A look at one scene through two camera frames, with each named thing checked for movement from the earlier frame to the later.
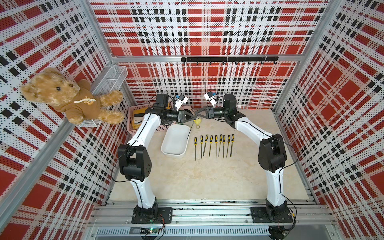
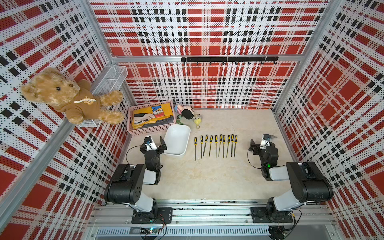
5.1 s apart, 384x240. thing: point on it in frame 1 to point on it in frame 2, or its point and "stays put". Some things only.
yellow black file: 194,120 to 232,141
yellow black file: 220,141 stays put
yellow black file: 224,142 stays put
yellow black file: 195,144 stays put
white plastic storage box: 175,142 stays put
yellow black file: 206,139 stays put
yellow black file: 211,143 stays put
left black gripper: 181,115 to 160,148
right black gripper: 209,114 to 252,144
